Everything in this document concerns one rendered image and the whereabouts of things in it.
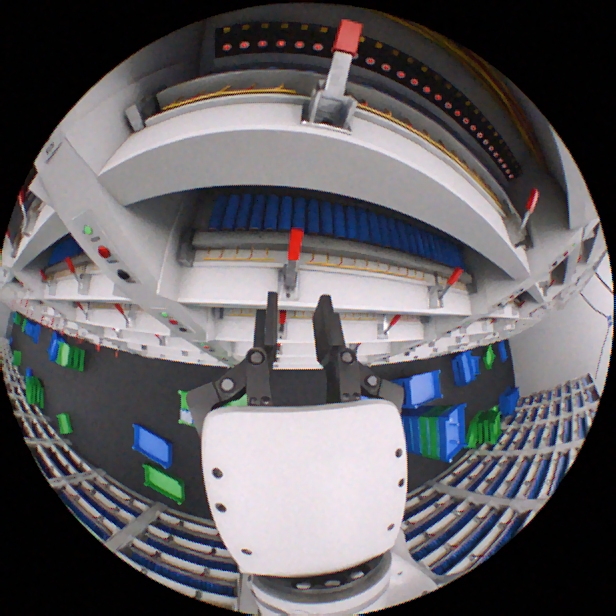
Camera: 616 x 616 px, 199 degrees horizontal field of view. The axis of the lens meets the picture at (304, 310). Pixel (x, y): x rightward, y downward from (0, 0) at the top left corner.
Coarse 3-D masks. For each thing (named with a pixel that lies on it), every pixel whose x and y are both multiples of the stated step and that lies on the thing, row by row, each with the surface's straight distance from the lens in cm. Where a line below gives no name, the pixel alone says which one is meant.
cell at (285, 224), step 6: (282, 198) 29; (288, 198) 28; (282, 204) 28; (288, 204) 28; (282, 210) 27; (288, 210) 27; (282, 216) 26; (288, 216) 26; (282, 222) 26; (288, 222) 26; (282, 228) 25; (288, 228) 25
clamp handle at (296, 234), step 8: (296, 232) 18; (296, 240) 18; (288, 248) 19; (296, 248) 19; (288, 256) 19; (296, 256) 19; (288, 264) 20; (296, 264) 20; (288, 272) 21; (288, 280) 21
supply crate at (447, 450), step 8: (456, 408) 119; (440, 416) 113; (448, 416) 109; (456, 416) 129; (440, 424) 113; (448, 424) 122; (464, 424) 129; (440, 432) 116; (448, 432) 124; (456, 432) 132; (464, 432) 132; (440, 440) 118; (448, 440) 126; (464, 440) 135; (440, 448) 121; (448, 448) 129; (456, 448) 135; (440, 456) 124; (448, 456) 128
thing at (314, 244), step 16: (208, 240) 25; (224, 240) 24; (240, 240) 24; (256, 240) 24; (272, 240) 23; (288, 240) 24; (304, 240) 24; (320, 240) 24; (336, 240) 25; (208, 256) 26; (352, 256) 27; (368, 256) 27; (384, 256) 28; (400, 256) 30; (416, 256) 33; (384, 272) 29; (416, 272) 33; (432, 272) 37; (448, 272) 40; (464, 288) 48
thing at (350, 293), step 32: (192, 192) 31; (192, 224) 31; (192, 256) 27; (224, 256) 26; (256, 256) 25; (320, 256) 26; (160, 288) 23; (192, 288) 26; (224, 288) 25; (256, 288) 24; (320, 288) 24; (352, 288) 26; (384, 288) 29; (416, 288) 34; (480, 288) 51
